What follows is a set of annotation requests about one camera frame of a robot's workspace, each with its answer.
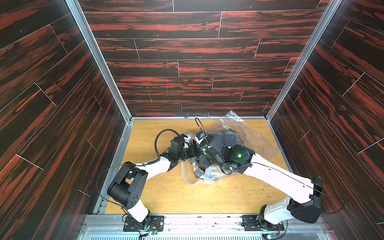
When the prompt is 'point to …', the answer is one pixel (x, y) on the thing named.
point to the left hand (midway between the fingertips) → (201, 150)
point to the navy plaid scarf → (228, 137)
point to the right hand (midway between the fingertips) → (206, 149)
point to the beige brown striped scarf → (198, 171)
